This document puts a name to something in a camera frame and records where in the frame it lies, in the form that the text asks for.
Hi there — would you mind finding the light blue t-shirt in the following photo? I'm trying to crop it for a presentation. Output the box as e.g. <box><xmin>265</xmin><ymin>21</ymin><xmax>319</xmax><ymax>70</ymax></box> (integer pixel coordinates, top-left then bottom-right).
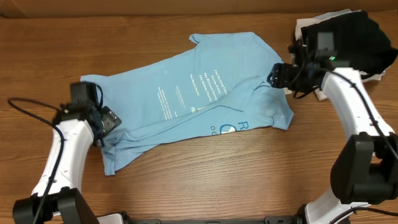
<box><xmin>81</xmin><ymin>32</ymin><xmax>294</xmax><ymax>175</ymax></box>

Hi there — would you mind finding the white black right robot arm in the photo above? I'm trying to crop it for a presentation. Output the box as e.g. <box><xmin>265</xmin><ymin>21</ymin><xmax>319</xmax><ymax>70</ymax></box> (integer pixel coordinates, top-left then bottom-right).
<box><xmin>264</xmin><ymin>32</ymin><xmax>397</xmax><ymax>224</ymax></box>

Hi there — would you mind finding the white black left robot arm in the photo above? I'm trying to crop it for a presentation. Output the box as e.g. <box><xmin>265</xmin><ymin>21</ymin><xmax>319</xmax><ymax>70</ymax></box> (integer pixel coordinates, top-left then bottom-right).
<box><xmin>12</xmin><ymin>82</ymin><xmax>128</xmax><ymax>224</ymax></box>

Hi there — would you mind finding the folded white garment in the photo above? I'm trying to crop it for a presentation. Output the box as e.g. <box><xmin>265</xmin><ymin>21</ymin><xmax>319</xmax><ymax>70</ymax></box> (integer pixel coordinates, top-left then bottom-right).
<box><xmin>294</xmin><ymin>9</ymin><xmax>386</xmax><ymax>101</ymax></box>

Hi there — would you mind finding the folded black garment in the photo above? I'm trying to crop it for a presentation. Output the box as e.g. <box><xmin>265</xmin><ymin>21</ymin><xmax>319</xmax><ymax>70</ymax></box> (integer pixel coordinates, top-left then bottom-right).
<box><xmin>301</xmin><ymin>11</ymin><xmax>397</xmax><ymax>75</ymax></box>

